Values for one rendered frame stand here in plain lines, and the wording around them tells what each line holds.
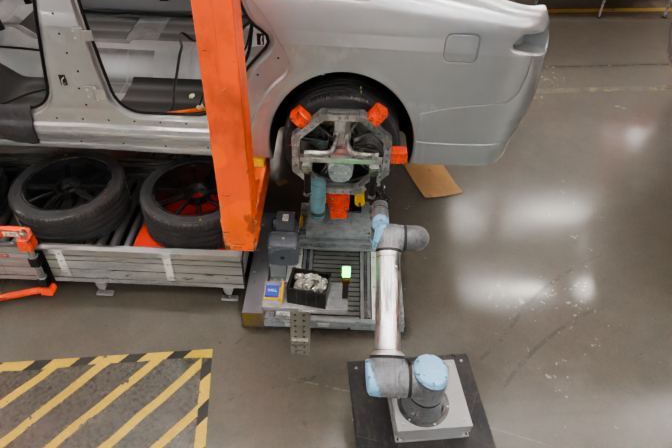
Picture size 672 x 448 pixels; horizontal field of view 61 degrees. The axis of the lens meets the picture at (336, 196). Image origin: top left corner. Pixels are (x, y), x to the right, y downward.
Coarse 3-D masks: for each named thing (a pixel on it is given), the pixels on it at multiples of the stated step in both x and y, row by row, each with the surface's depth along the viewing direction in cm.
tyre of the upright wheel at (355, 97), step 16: (320, 80) 316; (336, 80) 311; (352, 80) 313; (304, 96) 312; (320, 96) 303; (336, 96) 300; (352, 96) 300; (368, 96) 305; (384, 96) 317; (288, 112) 323; (288, 128) 313; (384, 128) 311; (288, 144) 320; (400, 144) 319; (288, 160) 327
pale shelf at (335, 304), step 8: (264, 288) 294; (336, 288) 295; (336, 296) 292; (264, 304) 286; (272, 304) 287; (280, 304) 287; (288, 304) 287; (296, 304) 287; (328, 304) 288; (336, 304) 288; (344, 304) 288; (312, 312) 287; (320, 312) 287; (328, 312) 286; (336, 312) 286; (344, 312) 286
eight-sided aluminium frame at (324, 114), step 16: (320, 112) 298; (336, 112) 300; (352, 112) 300; (304, 128) 302; (368, 128) 301; (384, 144) 308; (384, 160) 315; (368, 176) 328; (384, 176) 322; (336, 192) 331; (352, 192) 330
